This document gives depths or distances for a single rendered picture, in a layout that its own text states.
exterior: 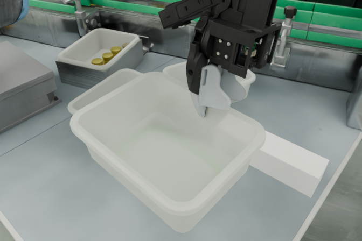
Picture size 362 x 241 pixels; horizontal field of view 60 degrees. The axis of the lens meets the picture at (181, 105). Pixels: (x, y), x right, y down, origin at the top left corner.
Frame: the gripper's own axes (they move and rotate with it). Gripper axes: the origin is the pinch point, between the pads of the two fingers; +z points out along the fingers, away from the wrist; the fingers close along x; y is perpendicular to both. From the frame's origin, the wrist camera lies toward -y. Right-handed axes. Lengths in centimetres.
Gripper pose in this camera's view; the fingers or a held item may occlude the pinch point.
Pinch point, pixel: (201, 106)
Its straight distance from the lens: 46.6
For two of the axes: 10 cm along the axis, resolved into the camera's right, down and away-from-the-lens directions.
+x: 6.3, -3.4, 6.9
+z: -1.1, 8.5, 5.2
